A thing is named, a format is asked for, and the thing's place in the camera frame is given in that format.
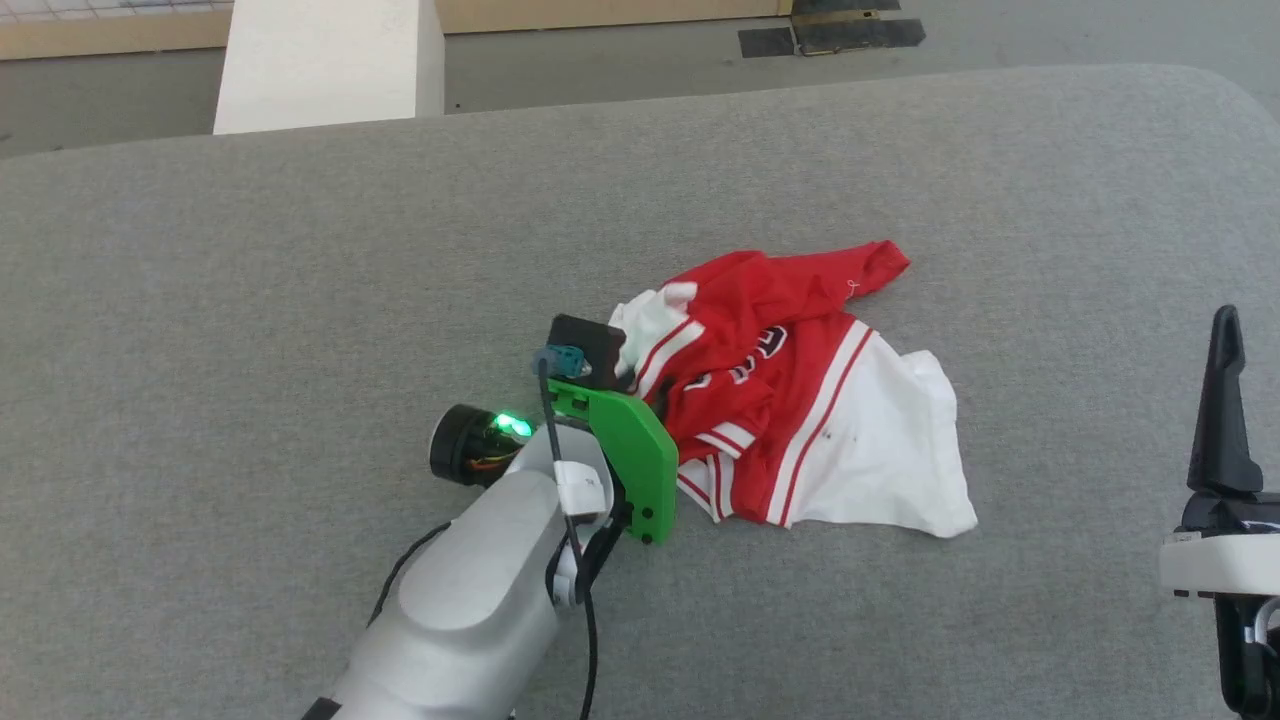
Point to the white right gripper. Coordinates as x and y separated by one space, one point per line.
1225 565

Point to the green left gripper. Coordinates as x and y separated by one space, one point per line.
640 460

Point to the red and white jersey shirt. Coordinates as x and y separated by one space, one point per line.
760 330

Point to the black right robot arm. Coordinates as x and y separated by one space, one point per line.
1245 660

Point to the small black floor mat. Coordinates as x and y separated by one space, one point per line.
766 42

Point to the large black floor mat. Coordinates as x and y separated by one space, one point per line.
860 34

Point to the white square pillar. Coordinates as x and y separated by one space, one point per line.
330 60

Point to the wooden baseboard strip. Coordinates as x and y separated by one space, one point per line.
100 35

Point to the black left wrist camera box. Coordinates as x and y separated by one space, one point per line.
585 338

